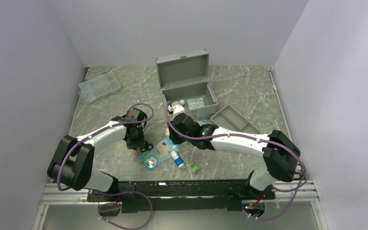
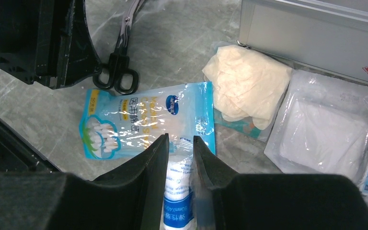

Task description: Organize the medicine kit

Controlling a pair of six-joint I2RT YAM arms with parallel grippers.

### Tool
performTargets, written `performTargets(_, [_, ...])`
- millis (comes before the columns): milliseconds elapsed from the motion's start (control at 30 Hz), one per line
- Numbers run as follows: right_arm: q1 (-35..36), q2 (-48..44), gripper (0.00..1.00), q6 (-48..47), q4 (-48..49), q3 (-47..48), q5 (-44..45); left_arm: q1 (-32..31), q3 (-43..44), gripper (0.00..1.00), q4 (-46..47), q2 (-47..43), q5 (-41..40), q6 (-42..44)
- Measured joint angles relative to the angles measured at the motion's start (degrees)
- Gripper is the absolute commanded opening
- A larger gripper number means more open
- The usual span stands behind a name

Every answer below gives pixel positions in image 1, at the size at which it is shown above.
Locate white bottle green label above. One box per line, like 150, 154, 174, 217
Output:
171, 99, 185, 107

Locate teal plaster zip bag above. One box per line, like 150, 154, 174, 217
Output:
187, 97, 206, 110

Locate black handled scissors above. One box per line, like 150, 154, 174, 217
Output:
140, 143, 154, 152

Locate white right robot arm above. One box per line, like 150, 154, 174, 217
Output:
167, 113, 300, 199

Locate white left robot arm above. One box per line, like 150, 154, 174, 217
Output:
47, 115, 149, 201

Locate grey metal medicine case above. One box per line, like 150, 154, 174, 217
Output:
155, 49, 219, 120

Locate blue white wipe packets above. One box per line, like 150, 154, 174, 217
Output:
198, 119, 207, 125

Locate white blue spray bottle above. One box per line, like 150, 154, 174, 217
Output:
169, 150, 184, 168

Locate blue cotton swab bag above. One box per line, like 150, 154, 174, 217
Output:
141, 137, 181, 171

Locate small green box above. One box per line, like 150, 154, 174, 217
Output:
187, 161, 200, 174

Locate grey plastic divider tray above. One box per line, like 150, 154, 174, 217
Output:
210, 104, 262, 134

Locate clear plastic compartment box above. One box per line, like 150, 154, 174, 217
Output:
79, 71, 121, 104

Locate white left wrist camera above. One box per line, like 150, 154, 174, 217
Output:
125, 108, 148, 121

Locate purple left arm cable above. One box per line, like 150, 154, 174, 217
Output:
56, 103, 155, 230

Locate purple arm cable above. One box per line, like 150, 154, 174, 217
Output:
56, 103, 155, 230
166, 101, 310, 222

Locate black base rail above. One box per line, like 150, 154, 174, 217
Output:
87, 179, 276, 214

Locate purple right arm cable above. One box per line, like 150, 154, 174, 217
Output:
166, 101, 310, 222

